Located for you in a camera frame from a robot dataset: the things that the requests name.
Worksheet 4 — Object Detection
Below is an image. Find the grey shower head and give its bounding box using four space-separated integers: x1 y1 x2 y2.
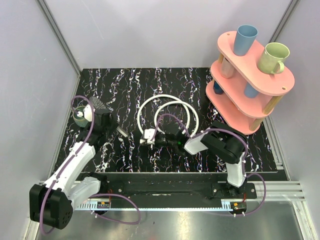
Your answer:
89 96 129 138

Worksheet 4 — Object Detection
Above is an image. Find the white shower hose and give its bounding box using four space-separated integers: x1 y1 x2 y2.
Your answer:
136 94 200 141

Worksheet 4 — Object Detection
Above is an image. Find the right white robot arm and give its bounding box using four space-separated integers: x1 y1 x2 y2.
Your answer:
148 121 248 199

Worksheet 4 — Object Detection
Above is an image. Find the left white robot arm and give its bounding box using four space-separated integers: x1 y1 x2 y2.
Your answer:
29 110 119 230

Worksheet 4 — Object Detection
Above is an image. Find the teal ceramic cup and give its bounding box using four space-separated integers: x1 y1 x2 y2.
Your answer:
72 105 88 128

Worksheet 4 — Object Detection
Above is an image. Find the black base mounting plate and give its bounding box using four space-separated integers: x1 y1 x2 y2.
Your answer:
79 179 258 210

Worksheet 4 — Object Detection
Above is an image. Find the dark blue cup bottom shelf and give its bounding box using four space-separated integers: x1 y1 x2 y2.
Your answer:
213 81 224 95

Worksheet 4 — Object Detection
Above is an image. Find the pink three-tier shelf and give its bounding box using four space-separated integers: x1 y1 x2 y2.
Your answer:
205 31 295 135

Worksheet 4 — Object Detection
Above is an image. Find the pink cup middle shelf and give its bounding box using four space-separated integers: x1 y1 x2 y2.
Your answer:
220 57 235 79

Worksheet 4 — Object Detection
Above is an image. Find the light blue cup middle shelf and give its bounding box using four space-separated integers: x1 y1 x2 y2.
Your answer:
244 83 259 99

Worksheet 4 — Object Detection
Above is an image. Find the green mug on shelf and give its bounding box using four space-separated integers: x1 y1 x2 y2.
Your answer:
257 42 290 75

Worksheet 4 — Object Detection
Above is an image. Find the blue tumbler on top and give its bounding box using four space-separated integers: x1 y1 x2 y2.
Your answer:
233 24 258 56

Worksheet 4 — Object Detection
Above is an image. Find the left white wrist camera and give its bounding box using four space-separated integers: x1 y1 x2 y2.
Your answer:
84 104 95 122

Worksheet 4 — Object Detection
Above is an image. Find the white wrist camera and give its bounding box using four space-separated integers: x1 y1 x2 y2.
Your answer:
84 104 95 122
139 128 156 146

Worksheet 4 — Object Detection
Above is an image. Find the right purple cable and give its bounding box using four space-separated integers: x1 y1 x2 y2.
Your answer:
153 113 267 217

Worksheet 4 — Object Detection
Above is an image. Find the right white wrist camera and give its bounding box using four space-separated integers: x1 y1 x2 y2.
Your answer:
139 128 156 146

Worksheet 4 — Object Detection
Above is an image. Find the aluminium rail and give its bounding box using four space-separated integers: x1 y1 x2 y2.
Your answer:
254 181 307 202

